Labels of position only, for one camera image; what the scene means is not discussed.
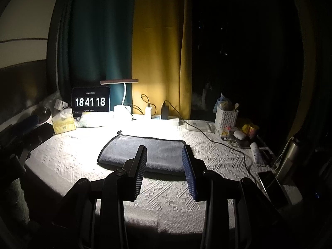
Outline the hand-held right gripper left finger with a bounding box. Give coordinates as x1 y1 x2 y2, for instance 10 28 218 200
52 145 148 249

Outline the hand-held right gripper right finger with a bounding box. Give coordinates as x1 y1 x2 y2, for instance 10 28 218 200
182 145 283 249

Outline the grey towel with black trim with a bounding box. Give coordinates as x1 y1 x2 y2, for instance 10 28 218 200
97 130 198 175

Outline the yellow tissue pack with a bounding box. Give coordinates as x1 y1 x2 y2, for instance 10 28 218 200
52 108 77 135

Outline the white textured tablecloth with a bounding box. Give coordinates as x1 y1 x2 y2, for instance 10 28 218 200
24 119 303 232

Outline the flat white plastic packet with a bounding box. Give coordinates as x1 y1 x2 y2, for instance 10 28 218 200
185 121 216 133

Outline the clear box with colourful bits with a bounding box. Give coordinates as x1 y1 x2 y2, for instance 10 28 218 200
219 126 235 138

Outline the white power strip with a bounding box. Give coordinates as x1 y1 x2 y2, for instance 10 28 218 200
132 114 180 126

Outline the white earbuds case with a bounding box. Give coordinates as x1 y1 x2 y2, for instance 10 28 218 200
233 130 247 142

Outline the white perforated basket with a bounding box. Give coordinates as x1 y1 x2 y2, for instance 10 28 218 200
215 107 239 131

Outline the white desk lamp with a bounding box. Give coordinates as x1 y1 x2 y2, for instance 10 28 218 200
100 78 139 119

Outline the white tube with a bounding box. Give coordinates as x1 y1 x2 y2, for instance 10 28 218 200
249 142 266 165

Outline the white plastic wrapped pack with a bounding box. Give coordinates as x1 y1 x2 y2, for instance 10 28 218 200
77 112 115 128

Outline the small yellow can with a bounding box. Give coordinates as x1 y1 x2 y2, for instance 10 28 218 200
248 124 260 138

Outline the tablet with clock display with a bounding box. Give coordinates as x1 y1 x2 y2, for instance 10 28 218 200
71 87 111 118

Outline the smartphone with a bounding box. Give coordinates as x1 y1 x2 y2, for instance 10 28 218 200
257 171 289 208

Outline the steel water bottle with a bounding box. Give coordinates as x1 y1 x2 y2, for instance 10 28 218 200
275 132 306 184

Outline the teal curtain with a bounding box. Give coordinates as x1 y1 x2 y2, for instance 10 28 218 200
56 0 138 115

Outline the yellow curtain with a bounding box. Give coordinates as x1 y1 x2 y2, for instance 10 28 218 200
131 0 192 120

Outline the black cable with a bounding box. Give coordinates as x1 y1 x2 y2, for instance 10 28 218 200
163 100 260 181

